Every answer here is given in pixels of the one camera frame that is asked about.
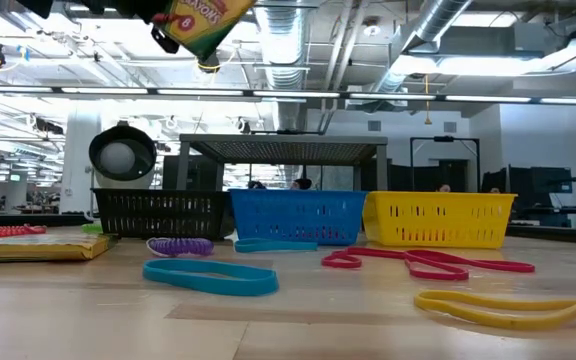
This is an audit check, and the orange spiral hair tie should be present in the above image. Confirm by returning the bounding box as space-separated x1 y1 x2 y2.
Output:
0 224 48 241

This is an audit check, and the round ceiling sensor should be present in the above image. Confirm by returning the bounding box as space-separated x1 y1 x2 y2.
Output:
361 16 382 38

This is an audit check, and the white building column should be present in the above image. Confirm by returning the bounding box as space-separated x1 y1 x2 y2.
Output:
60 107 103 215

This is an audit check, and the yellow green crayon box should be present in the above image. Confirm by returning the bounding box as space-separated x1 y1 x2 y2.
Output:
153 0 258 64
0 233 111 265

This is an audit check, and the white cylindrical spotlight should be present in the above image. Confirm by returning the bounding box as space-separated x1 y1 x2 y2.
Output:
87 121 158 190

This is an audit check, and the yellow plastic basket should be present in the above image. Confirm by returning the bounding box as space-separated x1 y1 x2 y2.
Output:
361 190 518 250

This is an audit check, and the grey perforated metal shelf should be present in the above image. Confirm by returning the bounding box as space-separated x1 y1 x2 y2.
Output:
175 133 389 192

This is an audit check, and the black metal frame stand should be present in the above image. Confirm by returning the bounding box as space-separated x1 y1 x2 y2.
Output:
409 135 482 193

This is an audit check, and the black equipment rig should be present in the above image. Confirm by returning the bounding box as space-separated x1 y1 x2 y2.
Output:
481 166 576 229

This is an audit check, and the silver spiral ventilation duct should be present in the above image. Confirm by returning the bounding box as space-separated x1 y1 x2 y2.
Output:
367 0 474 96
253 0 315 132

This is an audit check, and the yellow rubber band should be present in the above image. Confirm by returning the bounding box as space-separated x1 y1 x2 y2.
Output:
413 288 576 331

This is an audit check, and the red rubber band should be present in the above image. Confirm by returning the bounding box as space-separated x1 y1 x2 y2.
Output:
321 246 470 282
405 248 536 275

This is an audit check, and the yellow hanging cord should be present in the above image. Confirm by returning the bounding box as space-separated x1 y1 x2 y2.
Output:
422 73 433 126

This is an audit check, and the purple spiral hair tie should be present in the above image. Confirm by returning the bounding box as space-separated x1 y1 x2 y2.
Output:
146 236 215 259

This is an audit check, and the black monitor back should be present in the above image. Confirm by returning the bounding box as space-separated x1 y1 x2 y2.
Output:
162 154 225 191

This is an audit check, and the blue plastic basket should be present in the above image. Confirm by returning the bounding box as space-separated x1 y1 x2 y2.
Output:
228 188 368 247

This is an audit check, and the long ceiling light strip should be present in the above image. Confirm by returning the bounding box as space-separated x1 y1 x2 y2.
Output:
0 84 576 106

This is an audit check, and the black plastic basket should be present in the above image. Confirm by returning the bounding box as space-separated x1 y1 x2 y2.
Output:
91 188 234 241

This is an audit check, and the blue rubber band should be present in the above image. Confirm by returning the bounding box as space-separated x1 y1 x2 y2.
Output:
141 257 281 297
233 237 319 254

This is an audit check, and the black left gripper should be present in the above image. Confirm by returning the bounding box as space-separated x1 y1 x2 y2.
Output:
81 0 180 55

